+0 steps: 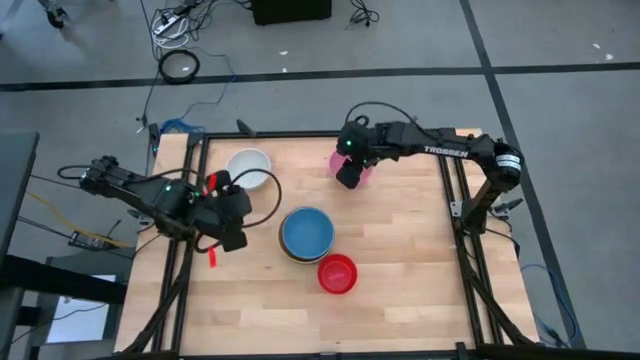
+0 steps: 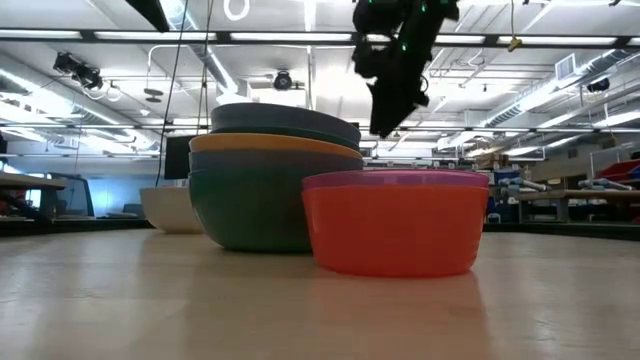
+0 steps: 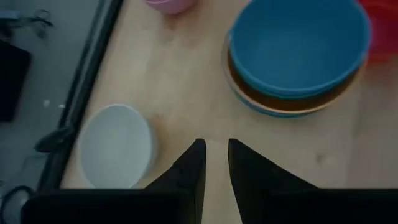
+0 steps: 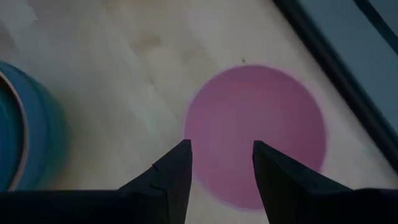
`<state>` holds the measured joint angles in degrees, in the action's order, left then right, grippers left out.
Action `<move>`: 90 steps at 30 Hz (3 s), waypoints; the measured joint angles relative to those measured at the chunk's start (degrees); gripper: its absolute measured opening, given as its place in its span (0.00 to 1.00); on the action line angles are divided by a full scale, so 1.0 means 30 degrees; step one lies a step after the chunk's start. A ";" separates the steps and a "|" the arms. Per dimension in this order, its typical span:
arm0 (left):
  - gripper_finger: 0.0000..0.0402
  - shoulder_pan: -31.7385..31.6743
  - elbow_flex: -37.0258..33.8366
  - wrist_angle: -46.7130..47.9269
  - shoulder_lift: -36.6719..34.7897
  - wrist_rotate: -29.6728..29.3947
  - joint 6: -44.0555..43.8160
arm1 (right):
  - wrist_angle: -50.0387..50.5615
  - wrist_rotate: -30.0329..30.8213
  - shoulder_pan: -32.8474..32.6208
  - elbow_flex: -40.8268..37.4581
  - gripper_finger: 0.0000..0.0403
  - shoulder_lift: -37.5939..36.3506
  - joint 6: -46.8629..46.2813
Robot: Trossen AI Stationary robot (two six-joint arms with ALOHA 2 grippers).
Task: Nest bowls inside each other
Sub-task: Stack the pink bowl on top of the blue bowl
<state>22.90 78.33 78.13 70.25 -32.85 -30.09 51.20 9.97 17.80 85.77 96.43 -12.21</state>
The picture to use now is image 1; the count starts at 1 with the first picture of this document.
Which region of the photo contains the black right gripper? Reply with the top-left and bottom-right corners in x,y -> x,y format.
335,121 -> 385,191

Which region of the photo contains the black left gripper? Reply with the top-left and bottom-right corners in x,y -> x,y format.
192,169 -> 254,254

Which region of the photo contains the pink bowl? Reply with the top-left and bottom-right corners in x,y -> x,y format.
328,151 -> 374,187

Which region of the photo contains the white bowl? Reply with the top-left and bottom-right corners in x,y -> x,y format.
224,147 -> 273,192

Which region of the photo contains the small blue bowl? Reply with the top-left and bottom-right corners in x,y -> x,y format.
279,206 -> 336,261

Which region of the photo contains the orange bowl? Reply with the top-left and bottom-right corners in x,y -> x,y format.
282,249 -> 334,265

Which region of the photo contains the red bowl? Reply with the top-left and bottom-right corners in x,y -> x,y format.
316,253 -> 359,295

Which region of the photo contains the small black electronics box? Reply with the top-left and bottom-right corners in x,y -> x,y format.
68,229 -> 109,252

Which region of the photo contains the white board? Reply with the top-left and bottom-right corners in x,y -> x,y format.
47,273 -> 119,345

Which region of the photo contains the black beam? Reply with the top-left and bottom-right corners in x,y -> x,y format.
0,254 -> 129,307

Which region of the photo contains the white power strip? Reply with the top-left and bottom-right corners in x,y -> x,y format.
152,14 -> 189,36

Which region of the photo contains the dark grey desk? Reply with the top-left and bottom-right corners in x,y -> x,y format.
0,131 -> 40,261

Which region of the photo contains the black chair wheel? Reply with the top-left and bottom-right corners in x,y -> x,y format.
38,0 -> 69,29

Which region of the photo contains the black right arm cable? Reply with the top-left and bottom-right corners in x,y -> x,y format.
344,101 -> 432,139

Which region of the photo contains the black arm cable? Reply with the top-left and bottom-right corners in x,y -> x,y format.
344,101 -> 432,139
192,168 -> 283,254

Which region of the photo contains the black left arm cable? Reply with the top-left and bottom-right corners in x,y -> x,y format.
192,168 -> 283,254

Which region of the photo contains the black aluminium table frame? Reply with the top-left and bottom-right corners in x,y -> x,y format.
119,127 -> 541,360

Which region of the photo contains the blue coiled cable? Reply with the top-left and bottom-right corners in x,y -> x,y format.
159,118 -> 207,135

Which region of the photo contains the black cable bundle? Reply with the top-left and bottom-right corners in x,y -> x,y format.
344,0 -> 381,28

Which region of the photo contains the long black floor cable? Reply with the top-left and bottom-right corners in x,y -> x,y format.
135,0 -> 162,127

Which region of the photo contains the yellow cable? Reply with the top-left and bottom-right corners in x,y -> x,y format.
27,192 -> 132,250

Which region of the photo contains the black round ring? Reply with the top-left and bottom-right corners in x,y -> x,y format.
157,48 -> 201,85

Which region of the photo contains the white coiled cable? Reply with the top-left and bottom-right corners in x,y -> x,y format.
152,29 -> 192,50

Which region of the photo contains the thin blue cable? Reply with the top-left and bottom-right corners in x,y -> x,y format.
519,263 -> 584,349

